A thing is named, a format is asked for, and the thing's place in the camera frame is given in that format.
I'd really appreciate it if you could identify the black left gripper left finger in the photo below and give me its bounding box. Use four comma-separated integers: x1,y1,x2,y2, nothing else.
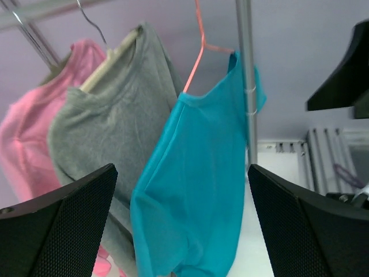
1,163,118,277

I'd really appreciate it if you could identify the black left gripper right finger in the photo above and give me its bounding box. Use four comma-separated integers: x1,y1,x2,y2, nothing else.
248,164,368,276

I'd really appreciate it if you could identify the teal t shirt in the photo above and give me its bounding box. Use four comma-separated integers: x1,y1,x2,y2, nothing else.
130,50,268,277

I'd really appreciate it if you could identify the pink wire hanger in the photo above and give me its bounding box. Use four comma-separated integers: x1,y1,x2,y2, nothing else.
183,0,236,93

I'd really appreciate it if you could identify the black right arm gripper finger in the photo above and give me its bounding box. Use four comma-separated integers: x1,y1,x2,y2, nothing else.
306,20,368,119

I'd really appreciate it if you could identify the pink t shirt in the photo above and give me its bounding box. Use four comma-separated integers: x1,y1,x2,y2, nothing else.
1,39,112,276

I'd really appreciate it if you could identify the grey t shirt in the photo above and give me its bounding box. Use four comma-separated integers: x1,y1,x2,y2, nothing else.
48,23,183,276

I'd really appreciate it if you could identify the wooden hanger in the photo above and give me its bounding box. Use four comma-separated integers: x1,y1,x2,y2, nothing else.
80,27,141,93

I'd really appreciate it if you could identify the grey hanger under pink shirt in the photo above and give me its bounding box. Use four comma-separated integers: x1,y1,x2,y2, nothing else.
76,0,108,47

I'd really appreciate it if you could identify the silver clothes rack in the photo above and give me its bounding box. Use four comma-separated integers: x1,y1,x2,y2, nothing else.
1,1,258,163

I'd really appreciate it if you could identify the purple cable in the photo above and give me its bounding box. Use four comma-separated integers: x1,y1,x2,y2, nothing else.
333,163,363,188

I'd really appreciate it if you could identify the aluminium frame rail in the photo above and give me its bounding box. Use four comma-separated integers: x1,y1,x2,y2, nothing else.
258,128,368,195

